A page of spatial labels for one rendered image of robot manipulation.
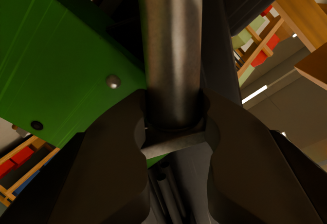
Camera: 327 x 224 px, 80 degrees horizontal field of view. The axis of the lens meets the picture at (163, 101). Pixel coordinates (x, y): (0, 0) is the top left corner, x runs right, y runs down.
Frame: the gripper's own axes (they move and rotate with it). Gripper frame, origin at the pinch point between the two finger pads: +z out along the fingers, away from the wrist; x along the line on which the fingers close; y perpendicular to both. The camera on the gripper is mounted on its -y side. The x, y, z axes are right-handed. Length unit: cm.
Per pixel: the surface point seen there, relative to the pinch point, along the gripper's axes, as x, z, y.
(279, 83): 374, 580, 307
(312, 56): 42, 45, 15
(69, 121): -8.5, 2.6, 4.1
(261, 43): 142, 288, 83
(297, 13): 48, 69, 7
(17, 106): -12.3, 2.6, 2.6
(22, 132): -25.2, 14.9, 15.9
